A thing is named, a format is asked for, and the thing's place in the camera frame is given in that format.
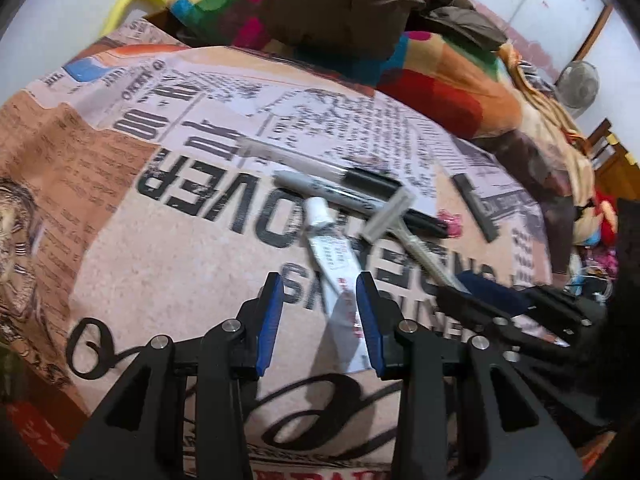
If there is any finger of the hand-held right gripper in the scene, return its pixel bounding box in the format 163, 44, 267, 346
457, 270, 608, 333
436, 285, 576, 361

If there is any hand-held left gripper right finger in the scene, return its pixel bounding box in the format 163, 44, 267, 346
354, 271, 586, 480

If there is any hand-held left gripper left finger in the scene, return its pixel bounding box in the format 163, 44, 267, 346
60, 271, 285, 480

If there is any white ointment tube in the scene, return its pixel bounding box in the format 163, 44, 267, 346
305, 197, 377, 374

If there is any grey disposable razor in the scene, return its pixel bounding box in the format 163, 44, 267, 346
361, 185, 471, 295

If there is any grey marker pen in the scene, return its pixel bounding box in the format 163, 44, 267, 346
272, 170, 448, 239

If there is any red plush toy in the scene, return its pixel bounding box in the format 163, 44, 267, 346
575, 200, 619, 247

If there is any dark brown cloth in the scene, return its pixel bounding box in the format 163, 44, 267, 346
475, 130, 581, 286

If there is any newspaper print blanket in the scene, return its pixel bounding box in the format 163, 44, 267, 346
0, 17, 561, 480

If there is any wooden bed headboard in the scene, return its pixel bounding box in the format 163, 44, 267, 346
585, 117, 640, 201

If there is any white marker pen black cap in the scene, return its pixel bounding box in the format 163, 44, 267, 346
239, 137, 401, 192

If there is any tan fleece blanket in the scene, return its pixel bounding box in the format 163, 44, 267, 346
495, 42, 601, 211

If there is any colourful checkered blanket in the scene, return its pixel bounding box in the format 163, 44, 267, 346
167, 0, 523, 142

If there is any white standing fan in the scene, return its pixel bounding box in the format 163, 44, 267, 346
556, 60, 600, 110

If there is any frosted sliding door wardrobe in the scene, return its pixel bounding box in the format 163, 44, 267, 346
435, 0, 614, 86

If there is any olive padded jacket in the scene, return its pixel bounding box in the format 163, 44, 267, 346
255, 0, 508, 61

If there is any yellow foam tube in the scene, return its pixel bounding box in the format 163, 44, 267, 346
102, 0, 168, 36

